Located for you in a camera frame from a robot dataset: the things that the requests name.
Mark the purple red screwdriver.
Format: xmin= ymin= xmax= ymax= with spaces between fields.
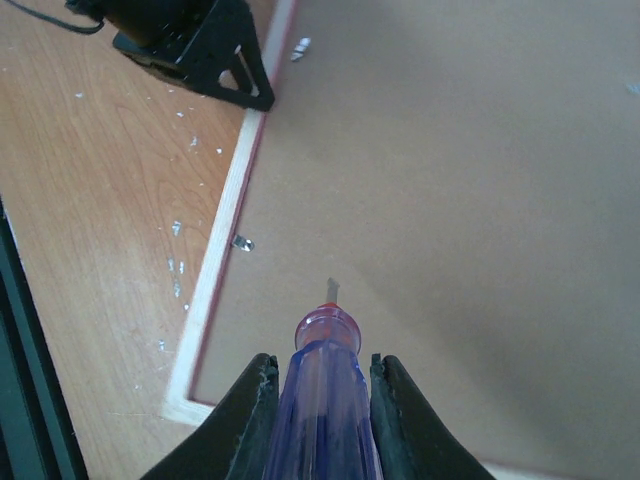
xmin=263 ymin=278 xmax=383 ymax=479

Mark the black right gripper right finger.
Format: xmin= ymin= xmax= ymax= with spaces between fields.
xmin=370 ymin=353 xmax=493 ymax=479

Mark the pink picture frame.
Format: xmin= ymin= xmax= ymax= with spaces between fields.
xmin=163 ymin=1 xmax=639 ymax=479

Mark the metal frame retaining clip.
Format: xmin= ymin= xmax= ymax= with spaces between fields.
xmin=290 ymin=37 xmax=311 ymax=62
xmin=231 ymin=234 xmax=255 ymax=252

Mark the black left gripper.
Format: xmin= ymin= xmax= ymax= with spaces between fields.
xmin=65 ymin=0 xmax=275 ymax=110

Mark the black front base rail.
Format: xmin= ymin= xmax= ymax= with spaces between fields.
xmin=1 ymin=210 xmax=88 ymax=479

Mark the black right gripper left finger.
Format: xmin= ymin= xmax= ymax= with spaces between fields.
xmin=143 ymin=353 xmax=279 ymax=479

